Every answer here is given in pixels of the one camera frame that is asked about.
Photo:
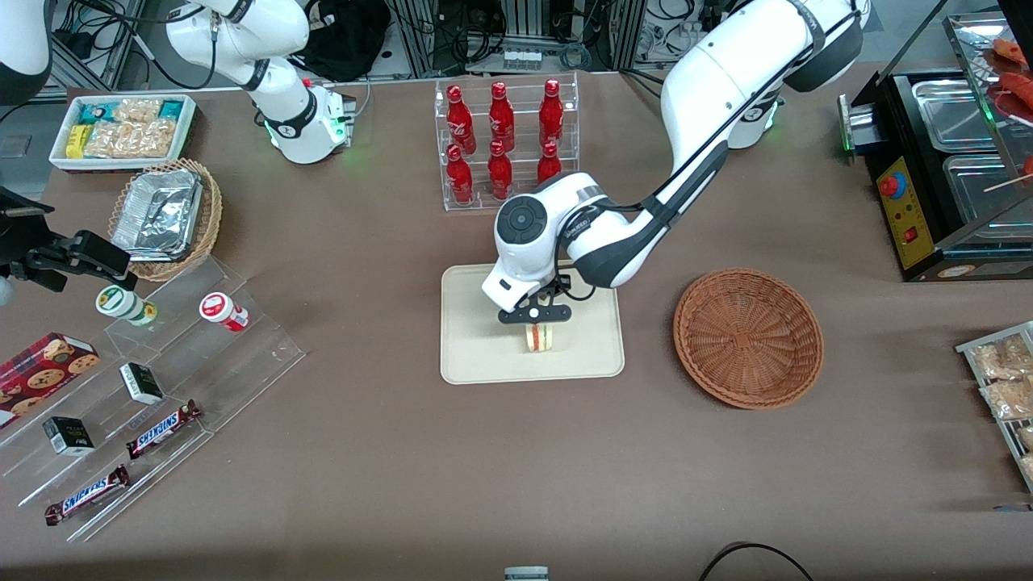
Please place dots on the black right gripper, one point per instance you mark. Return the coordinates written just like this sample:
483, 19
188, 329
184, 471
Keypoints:
23, 240

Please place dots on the red cola bottle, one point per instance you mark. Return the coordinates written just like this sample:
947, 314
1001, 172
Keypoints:
551, 114
501, 119
549, 164
499, 173
458, 121
459, 179

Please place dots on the red cookie box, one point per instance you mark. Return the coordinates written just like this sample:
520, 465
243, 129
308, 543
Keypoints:
40, 375

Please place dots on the green lid white cup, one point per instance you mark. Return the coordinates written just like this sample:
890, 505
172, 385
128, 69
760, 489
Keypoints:
121, 303

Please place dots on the oval wicker basket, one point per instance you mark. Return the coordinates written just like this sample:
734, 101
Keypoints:
211, 218

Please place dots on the red sausage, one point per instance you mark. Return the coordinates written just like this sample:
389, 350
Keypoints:
1013, 52

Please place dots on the red lid white cup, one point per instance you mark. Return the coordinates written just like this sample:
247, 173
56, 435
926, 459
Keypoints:
222, 311

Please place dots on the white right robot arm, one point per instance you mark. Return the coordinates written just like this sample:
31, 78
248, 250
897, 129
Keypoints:
274, 48

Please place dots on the yellow snack packet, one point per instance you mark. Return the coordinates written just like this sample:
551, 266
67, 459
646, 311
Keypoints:
76, 141

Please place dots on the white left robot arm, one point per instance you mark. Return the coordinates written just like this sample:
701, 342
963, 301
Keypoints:
726, 73

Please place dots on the steel pan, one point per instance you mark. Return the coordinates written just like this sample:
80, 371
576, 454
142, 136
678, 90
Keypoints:
952, 113

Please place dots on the clear bag of crackers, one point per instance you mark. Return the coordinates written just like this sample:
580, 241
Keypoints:
137, 110
129, 139

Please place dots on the small dark green box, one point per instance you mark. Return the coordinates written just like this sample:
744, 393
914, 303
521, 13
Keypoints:
69, 436
141, 383

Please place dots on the black bag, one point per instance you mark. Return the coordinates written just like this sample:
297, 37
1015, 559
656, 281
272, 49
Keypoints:
347, 36

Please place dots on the Snickers chocolate bar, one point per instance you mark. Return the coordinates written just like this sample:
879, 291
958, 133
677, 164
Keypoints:
161, 429
87, 495

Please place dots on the beige rectangular tray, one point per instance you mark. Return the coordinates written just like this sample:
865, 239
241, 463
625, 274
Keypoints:
476, 347

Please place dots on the white power strip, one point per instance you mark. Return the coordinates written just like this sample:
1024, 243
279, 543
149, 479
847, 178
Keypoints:
522, 59

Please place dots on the white rectangular snack bin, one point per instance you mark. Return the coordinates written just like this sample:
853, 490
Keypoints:
187, 129

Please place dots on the clear acrylic stepped display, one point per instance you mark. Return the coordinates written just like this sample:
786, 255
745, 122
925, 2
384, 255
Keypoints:
242, 363

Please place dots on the aluminium foil tray stack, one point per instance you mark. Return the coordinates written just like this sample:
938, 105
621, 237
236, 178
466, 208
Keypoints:
157, 214

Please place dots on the small grey device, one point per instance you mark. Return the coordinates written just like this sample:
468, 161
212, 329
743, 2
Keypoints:
526, 574

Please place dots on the clear acrylic bottle rack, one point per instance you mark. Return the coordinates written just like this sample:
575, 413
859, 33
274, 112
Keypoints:
444, 202

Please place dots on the clear bag of snacks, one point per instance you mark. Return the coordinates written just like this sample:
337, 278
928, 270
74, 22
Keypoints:
1026, 438
1001, 359
1009, 399

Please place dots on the black food warmer machine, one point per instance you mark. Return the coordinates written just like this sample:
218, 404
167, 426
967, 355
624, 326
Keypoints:
912, 238

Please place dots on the round brown wicker basket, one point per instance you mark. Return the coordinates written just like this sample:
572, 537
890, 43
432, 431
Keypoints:
748, 339

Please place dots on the triangular sandwich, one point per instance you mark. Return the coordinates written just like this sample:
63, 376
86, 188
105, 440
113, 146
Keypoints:
541, 340

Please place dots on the teal snack packet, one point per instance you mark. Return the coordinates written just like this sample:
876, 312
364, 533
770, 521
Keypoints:
172, 110
95, 113

